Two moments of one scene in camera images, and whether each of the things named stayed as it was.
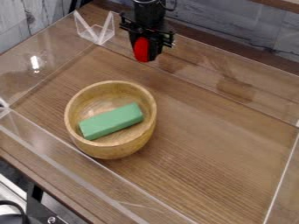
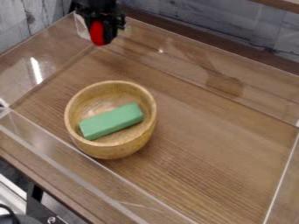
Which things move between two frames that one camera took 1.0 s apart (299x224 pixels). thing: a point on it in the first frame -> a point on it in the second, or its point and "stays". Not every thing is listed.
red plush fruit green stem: (141, 49) -> (97, 32)
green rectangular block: (109, 122) stays
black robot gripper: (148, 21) -> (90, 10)
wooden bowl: (109, 116) stays
